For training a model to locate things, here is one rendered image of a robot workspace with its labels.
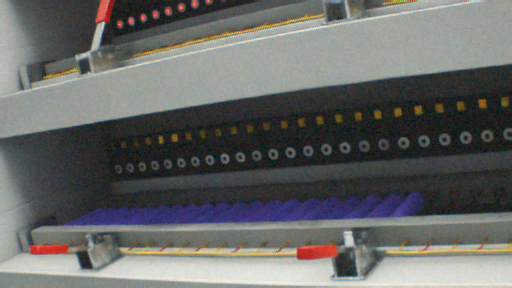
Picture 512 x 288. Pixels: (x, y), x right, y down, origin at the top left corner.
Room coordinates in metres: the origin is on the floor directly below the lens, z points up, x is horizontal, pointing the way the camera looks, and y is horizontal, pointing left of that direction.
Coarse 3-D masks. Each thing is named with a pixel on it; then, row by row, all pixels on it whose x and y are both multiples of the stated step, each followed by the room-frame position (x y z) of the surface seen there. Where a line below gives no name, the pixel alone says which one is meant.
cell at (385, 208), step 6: (390, 198) 0.56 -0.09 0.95; (396, 198) 0.57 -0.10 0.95; (402, 198) 0.57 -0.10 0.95; (384, 204) 0.55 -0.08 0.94; (390, 204) 0.55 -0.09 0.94; (396, 204) 0.56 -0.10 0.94; (378, 210) 0.54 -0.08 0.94; (384, 210) 0.54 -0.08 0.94; (390, 210) 0.55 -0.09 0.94; (372, 216) 0.53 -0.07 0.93; (378, 216) 0.53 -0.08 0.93; (384, 216) 0.53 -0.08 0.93
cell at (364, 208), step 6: (366, 198) 0.58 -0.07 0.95; (372, 198) 0.58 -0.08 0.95; (378, 198) 0.58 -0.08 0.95; (360, 204) 0.56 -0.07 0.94; (366, 204) 0.56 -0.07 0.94; (372, 204) 0.57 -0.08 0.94; (378, 204) 0.58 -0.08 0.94; (354, 210) 0.55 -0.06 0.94; (360, 210) 0.55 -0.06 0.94; (366, 210) 0.55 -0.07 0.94; (372, 210) 0.56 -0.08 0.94; (348, 216) 0.54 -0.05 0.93; (354, 216) 0.54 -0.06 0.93; (360, 216) 0.54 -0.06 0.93; (366, 216) 0.55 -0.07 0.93
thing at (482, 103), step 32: (480, 96) 0.55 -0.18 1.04; (192, 128) 0.72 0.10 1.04; (224, 128) 0.69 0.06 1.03; (256, 128) 0.67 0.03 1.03; (288, 128) 0.66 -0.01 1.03; (320, 128) 0.64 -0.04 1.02; (352, 128) 0.63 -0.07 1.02; (384, 128) 0.61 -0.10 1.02; (416, 128) 0.59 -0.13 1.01; (448, 128) 0.58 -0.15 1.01; (480, 128) 0.56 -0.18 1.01; (128, 160) 0.78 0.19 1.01; (160, 160) 0.75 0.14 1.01; (288, 160) 0.67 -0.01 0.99; (320, 160) 0.65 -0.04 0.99; (352, 160) 0.64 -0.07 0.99
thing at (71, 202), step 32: (384, 160) 0.62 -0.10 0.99; (416, 160) 0.60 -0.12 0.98; (448, 160) 0.58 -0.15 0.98; (480, 160) 0.57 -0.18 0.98; (64, 192) 0.77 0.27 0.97; (96, 192) 0.81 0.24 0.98; (128, 192) 0.79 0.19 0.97; (0, 224) 0.68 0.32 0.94; (32, 224) 0.71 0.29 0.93; (64, 224) 0.77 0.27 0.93; (0, 256) 0.68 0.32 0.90; (32, 256) 0.68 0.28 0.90; (64, 256) 0.66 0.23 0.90; (128, 256) 0.62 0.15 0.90; (160, 256) 0.60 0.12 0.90; (416, 256) 0.48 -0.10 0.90; (448, 256) 0.46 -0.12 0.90; (480, 256) 0.45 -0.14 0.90
